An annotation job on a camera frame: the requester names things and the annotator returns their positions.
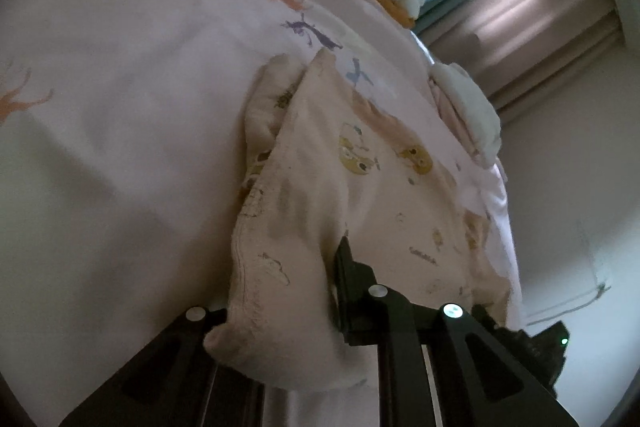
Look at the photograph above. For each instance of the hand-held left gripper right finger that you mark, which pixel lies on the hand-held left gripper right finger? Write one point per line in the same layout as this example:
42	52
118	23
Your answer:
345	287

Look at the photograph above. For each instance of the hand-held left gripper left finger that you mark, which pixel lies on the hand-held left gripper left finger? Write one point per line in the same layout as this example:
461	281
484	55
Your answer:
200	322

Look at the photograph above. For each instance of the beige cartoon print baby garment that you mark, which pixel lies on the beige cartoon print baby garment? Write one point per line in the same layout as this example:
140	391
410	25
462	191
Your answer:
400	232

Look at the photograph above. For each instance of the pink folded garment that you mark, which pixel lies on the pink folded garment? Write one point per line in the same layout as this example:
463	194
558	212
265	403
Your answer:
452	122

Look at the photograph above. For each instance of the pink curtain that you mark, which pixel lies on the pink curtain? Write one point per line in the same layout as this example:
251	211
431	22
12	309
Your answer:
540	22

